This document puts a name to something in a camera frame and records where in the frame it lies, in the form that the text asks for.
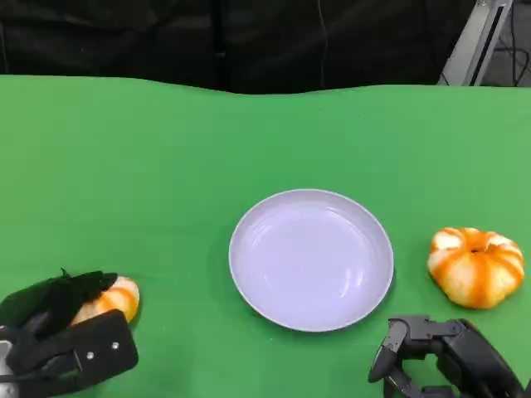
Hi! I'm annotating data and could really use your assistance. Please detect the black backdrop curtain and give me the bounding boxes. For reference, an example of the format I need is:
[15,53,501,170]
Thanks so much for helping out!
[0,0,478,95]

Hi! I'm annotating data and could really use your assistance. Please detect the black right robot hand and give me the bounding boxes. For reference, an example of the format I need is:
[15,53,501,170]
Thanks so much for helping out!
[368,315,526,398]

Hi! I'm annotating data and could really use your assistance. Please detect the green table cloth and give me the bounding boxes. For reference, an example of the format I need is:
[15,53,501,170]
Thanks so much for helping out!
[0,74,531,398]

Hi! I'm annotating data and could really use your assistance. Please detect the grey aluminium frame post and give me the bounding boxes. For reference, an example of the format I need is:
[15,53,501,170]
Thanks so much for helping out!
[437,0,518,87]

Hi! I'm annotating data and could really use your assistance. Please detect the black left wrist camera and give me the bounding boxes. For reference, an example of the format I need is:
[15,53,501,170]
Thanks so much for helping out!
[6,309,140,393]

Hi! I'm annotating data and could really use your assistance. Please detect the black looped floor cable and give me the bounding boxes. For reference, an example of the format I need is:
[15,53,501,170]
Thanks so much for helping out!
[495,41,531,87]

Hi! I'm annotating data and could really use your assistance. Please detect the orange white toy bread roll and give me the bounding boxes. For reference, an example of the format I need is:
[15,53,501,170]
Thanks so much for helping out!
[68,275,141,328]
[427,226,526,311]

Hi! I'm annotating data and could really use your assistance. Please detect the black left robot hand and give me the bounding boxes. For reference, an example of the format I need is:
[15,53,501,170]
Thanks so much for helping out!
[0,268,119,337]

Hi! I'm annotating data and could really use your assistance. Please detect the lilac plate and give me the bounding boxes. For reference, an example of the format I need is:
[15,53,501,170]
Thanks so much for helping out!
[228,188,395,333]

